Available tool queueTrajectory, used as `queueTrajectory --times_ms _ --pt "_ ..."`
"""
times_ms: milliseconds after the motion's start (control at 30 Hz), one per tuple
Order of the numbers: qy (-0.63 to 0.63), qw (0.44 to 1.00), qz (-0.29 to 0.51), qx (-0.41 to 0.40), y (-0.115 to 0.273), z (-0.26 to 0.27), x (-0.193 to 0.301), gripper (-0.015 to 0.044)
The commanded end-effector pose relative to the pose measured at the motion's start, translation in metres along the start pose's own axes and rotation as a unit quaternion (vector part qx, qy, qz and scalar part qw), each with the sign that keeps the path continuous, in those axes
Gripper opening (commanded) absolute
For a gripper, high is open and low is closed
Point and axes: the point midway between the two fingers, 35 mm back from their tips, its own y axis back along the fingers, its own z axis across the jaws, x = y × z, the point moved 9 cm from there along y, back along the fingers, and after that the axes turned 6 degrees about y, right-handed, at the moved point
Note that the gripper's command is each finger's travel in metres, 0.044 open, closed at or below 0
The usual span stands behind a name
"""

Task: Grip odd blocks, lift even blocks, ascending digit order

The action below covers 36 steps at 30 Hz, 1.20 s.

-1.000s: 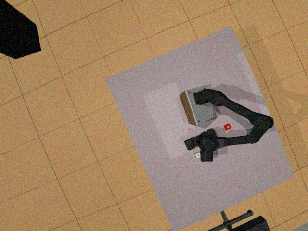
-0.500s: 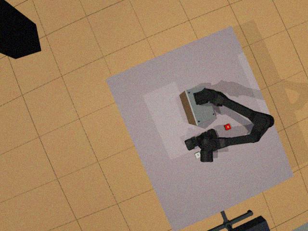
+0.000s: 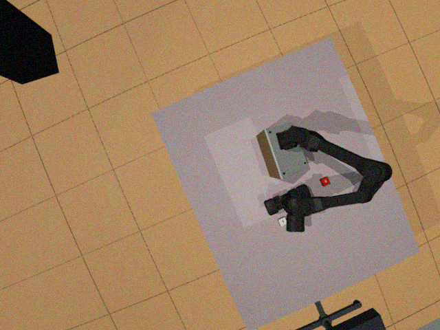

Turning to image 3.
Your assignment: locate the red block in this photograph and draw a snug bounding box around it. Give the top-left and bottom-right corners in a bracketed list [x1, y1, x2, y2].
[320, 177, 330, 186]

